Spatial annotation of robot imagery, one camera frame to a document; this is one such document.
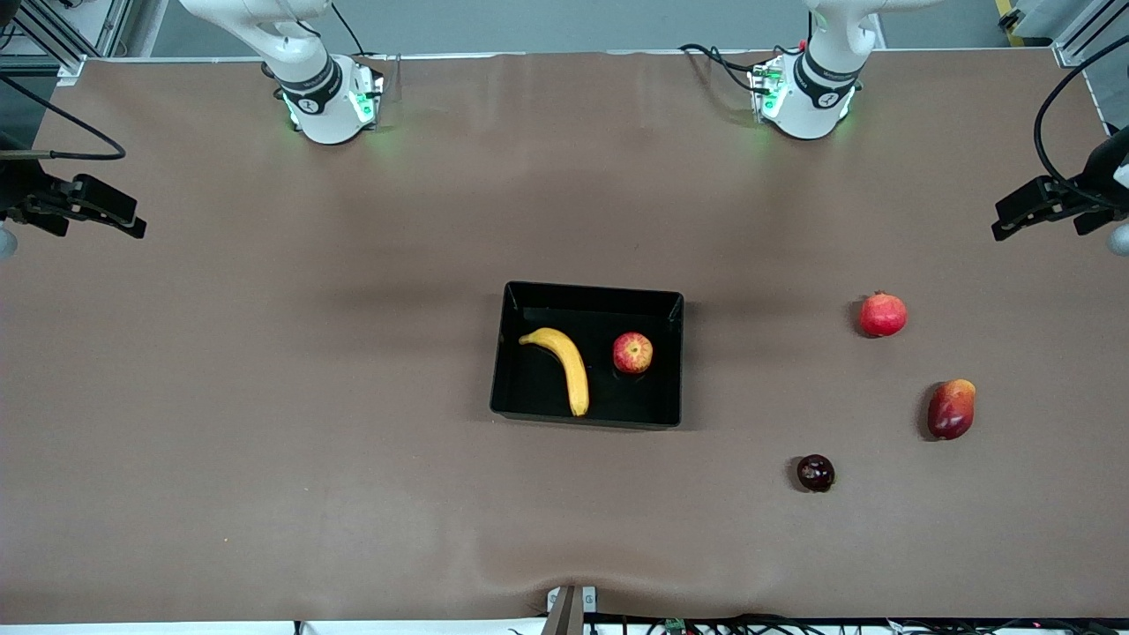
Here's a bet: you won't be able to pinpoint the red yellow apple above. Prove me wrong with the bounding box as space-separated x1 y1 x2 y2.
613 332 654 375

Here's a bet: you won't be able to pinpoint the black plastic box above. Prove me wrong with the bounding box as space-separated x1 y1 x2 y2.
490 280 685 430

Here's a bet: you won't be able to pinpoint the yellow banana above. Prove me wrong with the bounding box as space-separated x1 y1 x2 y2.
519 327 590 417

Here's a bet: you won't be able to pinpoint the red pomegranate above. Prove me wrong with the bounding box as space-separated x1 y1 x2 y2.
859 291 908 339

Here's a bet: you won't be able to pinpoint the red yellow mango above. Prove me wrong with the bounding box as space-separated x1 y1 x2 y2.
926 378 977 441

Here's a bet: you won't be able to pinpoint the dark purple mangosteen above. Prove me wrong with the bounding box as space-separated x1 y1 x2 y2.
796 454 836 493

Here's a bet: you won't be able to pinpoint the brown table cover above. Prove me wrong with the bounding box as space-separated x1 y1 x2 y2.
0 50 1129 624

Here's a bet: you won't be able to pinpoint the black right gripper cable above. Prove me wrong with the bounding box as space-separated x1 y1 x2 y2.
0 75 127 162

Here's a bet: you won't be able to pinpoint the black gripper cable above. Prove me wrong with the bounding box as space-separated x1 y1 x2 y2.
0 75 127 162
1034 34 1129 209

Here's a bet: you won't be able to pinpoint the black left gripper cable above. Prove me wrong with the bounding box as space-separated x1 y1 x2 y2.
1034 34 1129 209

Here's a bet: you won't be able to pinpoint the aluminium frame profile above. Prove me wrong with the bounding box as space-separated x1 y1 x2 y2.
0 0 133 86
1006 0 1129 70

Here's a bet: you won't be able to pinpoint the black right arm base cable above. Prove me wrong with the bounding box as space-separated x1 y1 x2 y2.
330 0 373 59

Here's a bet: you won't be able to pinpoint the black left arm base cables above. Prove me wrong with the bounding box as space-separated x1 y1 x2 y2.
677 40 795 100

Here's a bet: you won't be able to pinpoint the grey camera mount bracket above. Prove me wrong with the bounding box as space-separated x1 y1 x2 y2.
545 585 598 635

